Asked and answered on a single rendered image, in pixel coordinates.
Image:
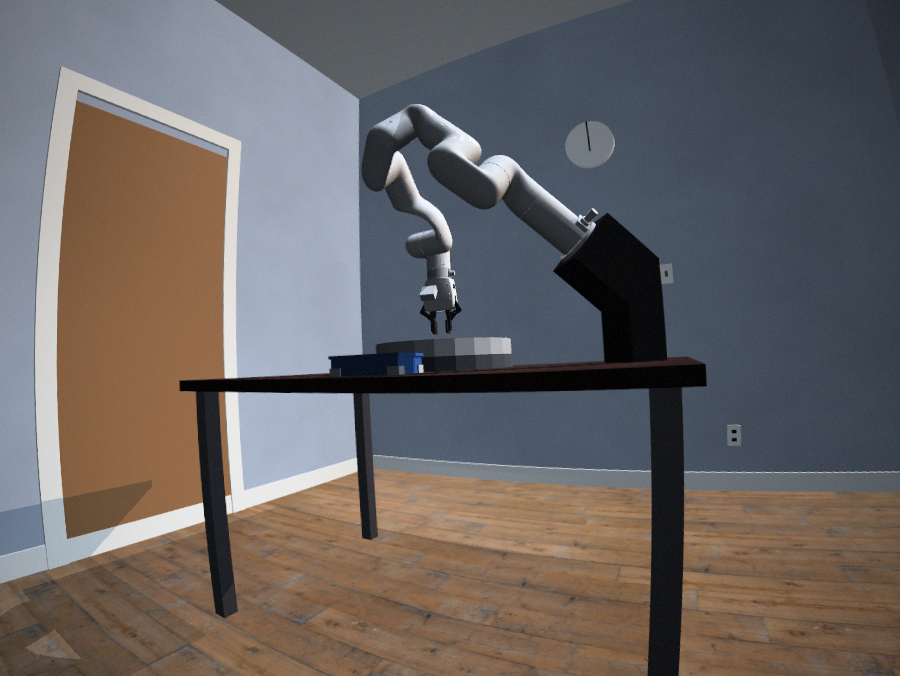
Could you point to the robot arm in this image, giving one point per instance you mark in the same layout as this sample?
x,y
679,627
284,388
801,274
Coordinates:
x,y
452,164

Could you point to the blue tray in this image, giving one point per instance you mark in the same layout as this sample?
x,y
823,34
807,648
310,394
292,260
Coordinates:
x,y
376,364

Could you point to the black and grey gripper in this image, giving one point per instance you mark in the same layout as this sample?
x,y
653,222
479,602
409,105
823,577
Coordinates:
x,y
445,302

